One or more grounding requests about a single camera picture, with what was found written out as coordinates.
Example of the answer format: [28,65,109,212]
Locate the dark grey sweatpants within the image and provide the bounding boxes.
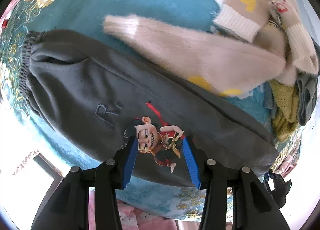
[19,30,278,186]

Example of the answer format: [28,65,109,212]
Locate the mustard yellow knit sweater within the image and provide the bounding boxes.
[269,80,299,142]

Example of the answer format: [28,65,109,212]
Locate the grey green small garment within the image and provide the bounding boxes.
[297,73,318,126]

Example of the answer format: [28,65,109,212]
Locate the beige fuzzy sweater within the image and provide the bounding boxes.
[103,0,318,96]

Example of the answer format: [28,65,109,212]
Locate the pink folded garment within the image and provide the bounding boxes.
[0,0,20,33]

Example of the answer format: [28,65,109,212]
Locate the teal floral bed blanket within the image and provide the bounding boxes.
[0,0,303,220]

